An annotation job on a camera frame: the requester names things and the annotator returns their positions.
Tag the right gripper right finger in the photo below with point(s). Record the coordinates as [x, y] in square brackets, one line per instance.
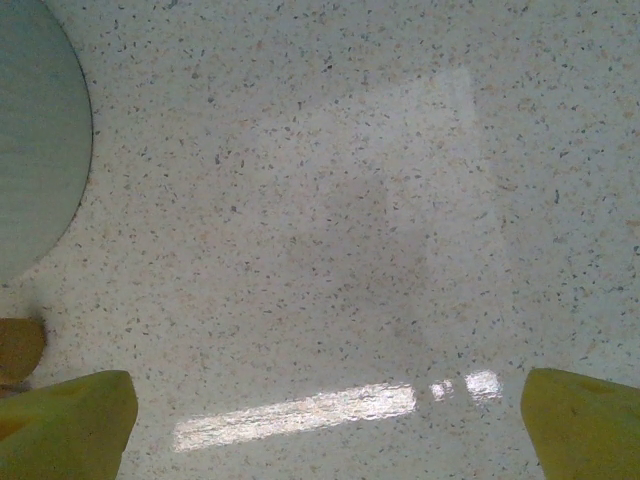
[585, 430]

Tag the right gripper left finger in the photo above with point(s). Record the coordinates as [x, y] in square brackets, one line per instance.
[60, 430]

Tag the beige round waste bin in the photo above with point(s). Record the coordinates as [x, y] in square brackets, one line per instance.
[35, 140]

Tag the orange cap orange label bottle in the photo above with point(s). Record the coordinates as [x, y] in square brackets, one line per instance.
[20, 350]

